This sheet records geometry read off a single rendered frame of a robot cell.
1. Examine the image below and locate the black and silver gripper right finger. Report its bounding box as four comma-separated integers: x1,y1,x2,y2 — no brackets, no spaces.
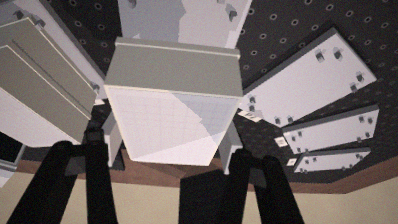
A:
215,120,305,224

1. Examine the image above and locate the white label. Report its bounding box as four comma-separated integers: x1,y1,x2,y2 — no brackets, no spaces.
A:
94,99,105,105
274,136,288,147
287,158,297,165
239,110,261,122

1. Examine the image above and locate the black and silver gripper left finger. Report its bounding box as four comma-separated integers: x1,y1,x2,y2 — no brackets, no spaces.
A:
6,111,123,224

